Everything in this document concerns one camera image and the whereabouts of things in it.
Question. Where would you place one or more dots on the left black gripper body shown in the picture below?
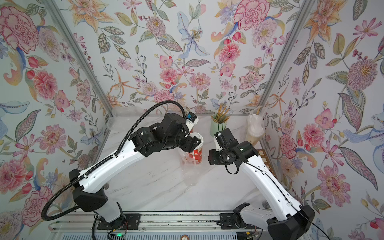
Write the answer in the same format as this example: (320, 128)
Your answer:
(178, 140)

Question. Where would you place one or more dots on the red cup white lid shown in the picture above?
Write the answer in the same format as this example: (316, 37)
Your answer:
(197, 155)
(187, 157)

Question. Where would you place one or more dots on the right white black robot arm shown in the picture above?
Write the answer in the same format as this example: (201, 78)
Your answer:
(288, 219)

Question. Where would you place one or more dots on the green straw holder cup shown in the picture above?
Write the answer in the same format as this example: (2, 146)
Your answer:
(216, 127)

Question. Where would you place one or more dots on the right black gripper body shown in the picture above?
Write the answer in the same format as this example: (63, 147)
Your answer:
(219, 158)

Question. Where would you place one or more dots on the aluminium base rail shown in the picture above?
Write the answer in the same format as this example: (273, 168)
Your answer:
(146, 222)

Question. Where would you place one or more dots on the wooden chessboard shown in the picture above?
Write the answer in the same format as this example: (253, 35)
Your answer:
(266, 160)

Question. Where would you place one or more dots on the clear plastic carrier bag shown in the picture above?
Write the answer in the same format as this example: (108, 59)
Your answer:
(255, 129)

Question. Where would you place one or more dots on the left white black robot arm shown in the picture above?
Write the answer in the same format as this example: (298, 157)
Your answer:
(90, 195)

